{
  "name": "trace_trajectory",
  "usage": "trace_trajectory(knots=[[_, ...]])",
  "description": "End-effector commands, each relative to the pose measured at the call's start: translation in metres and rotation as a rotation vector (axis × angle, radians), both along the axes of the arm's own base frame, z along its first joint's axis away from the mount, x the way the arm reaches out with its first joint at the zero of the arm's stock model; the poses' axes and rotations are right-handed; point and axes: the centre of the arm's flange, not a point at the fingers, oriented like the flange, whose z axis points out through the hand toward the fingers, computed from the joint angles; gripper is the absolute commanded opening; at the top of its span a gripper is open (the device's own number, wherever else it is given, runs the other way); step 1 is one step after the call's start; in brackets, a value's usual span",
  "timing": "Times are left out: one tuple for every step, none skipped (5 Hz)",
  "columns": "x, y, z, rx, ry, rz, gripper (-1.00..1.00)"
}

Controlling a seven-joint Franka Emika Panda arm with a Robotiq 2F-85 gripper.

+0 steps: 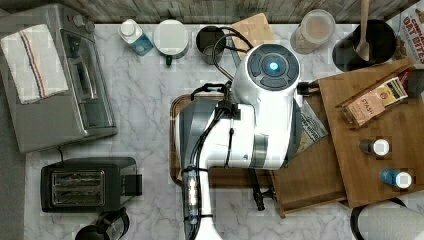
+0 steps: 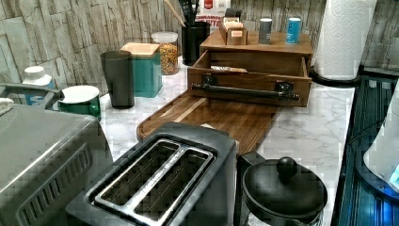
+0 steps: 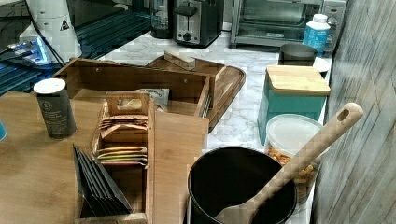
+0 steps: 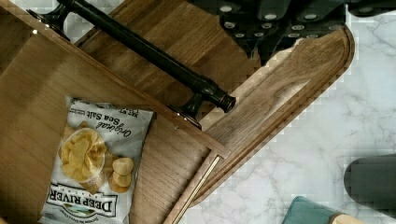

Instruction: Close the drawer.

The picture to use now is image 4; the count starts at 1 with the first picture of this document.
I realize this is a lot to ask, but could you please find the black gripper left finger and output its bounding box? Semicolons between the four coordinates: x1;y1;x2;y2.
190;0;298;65

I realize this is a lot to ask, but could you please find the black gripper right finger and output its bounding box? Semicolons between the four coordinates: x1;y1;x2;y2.
274;0;395;41

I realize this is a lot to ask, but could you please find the wooden drawer with black handle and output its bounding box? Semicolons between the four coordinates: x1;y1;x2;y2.
1;0;227;224

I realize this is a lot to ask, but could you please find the wooden cutting board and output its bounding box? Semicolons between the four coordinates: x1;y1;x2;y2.
191;27;355;205

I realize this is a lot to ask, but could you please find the dark grey metal cup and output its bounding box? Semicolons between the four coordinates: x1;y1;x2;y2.
344;154;396;218

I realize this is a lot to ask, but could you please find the teal canister with wooden lid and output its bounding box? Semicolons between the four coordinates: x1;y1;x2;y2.
281;196;365;224

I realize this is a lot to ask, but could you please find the Deep River chips bag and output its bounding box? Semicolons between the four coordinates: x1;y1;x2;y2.
39;97;154;224

